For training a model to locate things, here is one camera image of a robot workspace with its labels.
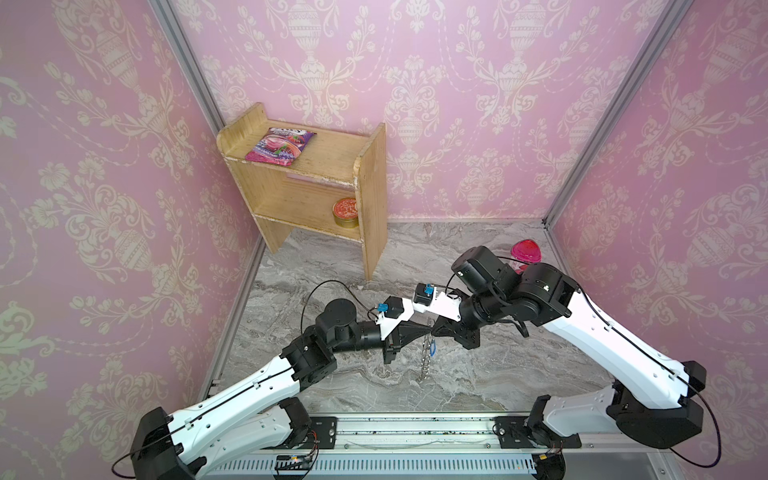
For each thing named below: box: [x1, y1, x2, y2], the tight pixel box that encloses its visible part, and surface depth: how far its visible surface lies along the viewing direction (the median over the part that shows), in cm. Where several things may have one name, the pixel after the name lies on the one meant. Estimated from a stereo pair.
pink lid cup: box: [510, 239, 542, 275], surface depth 100 cm
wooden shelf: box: [217, 102, 389, 281], surface depth 89 cm
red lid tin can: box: [332, 197, 359, 229], surface depth 92 cm
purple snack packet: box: [245, 127, 317, 167], surface depth 77 cm
